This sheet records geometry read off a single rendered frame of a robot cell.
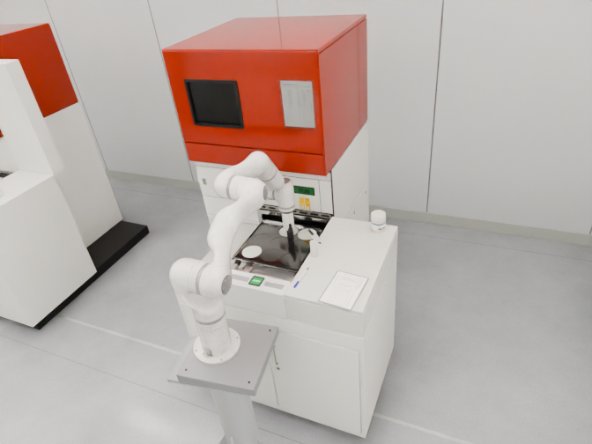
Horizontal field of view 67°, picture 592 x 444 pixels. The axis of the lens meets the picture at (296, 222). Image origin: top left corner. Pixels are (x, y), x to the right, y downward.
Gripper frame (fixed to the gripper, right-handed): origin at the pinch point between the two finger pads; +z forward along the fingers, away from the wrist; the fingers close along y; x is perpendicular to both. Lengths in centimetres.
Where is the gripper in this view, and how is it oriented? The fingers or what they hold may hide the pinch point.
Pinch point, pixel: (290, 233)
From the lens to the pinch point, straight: 233.6
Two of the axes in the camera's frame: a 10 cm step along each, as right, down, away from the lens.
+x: 9.8, -1.8, 1.1
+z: 0.9, 8.3, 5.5
